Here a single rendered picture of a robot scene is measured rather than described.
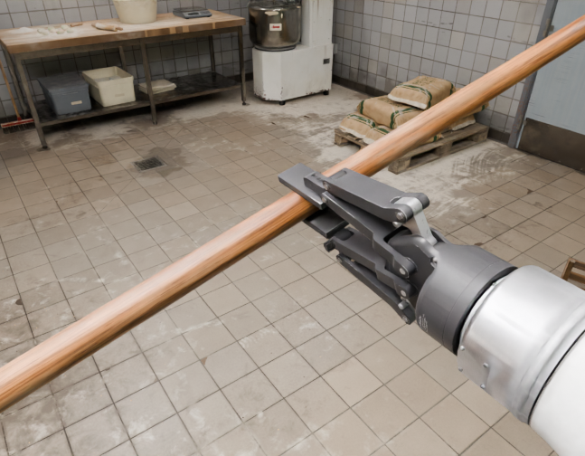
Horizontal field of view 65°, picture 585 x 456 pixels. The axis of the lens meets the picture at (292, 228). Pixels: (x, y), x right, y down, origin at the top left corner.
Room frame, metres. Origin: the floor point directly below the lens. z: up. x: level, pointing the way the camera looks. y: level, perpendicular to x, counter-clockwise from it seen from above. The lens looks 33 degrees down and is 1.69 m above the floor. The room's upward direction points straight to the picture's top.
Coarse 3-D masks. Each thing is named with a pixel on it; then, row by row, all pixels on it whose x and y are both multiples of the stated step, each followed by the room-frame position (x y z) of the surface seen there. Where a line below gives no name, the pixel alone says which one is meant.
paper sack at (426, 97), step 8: (416, 80) 3.97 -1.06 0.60; (440, 80) 3.99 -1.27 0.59; (400, 88) 3.80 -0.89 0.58; (408, 88) 3.76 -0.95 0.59; (416, 88) 3.74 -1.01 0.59; (424, 88) 3.74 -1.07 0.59; (432, 88) 3.79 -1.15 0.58; (440, 88) 3.84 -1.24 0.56; (448, 88) 3.93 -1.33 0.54; (392, 96) 3.79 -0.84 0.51; (400, 96) 3.76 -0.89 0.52; (408, 96) 3.71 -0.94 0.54; (416, 96) 3.68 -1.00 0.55; (424, 96) 3.65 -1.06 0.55; (432, 96) 3.69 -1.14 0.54; (440, 96) 3.83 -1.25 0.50; (408, 104) 3.72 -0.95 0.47; (416, 104) 3.64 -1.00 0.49; (424, 104) 3.61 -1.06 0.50; (432, 104) 3.71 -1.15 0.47
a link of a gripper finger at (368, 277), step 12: (348, 264) 0.35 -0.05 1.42; (360, 264) 0.35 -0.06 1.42; (360, 276) 0.34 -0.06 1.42; (372, 276) 0.33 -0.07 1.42; (372, 288) 0.33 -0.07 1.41; (384, 288) 0.32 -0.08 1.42; (384, 300) 0.31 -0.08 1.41; (396, 300) 0.30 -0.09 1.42; (396, 312) 0.30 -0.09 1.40; (408, 312) 0.29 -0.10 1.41; (408, 324) 0.29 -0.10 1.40
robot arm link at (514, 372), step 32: (512, 288) 0.21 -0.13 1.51; (544, 288) 0.21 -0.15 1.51; (576, 288) 0.22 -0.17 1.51; (480, 320) 0.20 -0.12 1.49; (512, 320) 0.20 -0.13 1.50; (544, 320) 0.19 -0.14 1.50; (576, 320) 0.19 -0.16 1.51; (480, 352) 0.19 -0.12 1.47; (512, 352) 0.18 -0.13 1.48; (544, 352) 0.17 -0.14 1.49; (480, 384) 0.19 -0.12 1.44; (512, 384) 0.17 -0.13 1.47; (544, 384) 0.17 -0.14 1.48
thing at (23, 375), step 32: (576, 32) 0.65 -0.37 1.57; (512, 64) 0.58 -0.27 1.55; (544, 64) 0.61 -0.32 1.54; (480, 96) 0.53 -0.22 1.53; (416, 128) 0.48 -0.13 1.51; (352, 160) 0.43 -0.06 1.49; (384, 160) 0.44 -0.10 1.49; (256, 224) 0.36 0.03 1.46; (288, 224) 0.37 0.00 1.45; (192, 256) 0.33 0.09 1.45; (224, 256) 0.33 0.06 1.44; (160, 288) 0.30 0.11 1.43; (192, 288) 0.31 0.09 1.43; (96, 320) 0.27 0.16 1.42; (128, 320) 0.28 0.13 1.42; (32, 352) 0.25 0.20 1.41; (64, 352) 0.25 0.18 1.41; (0, 384) 0.22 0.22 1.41; (32, 384) 0.23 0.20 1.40
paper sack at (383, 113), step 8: (384, 96) 4.02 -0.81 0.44; (360, 104) 3.96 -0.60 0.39; (368, 104) 3.87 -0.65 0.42; (376, 104) 3.80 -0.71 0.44; (384, 104) 3.78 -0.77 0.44; (360, 112) 3.96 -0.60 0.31; (368, 112) 3.85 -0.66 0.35; (376, 112) 3.76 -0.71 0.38; (384, 112) 3.67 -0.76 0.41; (392, 112) 3.61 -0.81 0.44; (400, 112) 3.60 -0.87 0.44; (408, 112) 3.61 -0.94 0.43; (416, 112) 3.64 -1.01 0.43; (376, 120) 3.75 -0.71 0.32; (384, 120) 3.66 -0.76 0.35; (392, 120) 3.58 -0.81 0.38; (400, 120) 3.54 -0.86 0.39; (408, 120) 3.57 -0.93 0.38; (392, 128) 3.57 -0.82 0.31
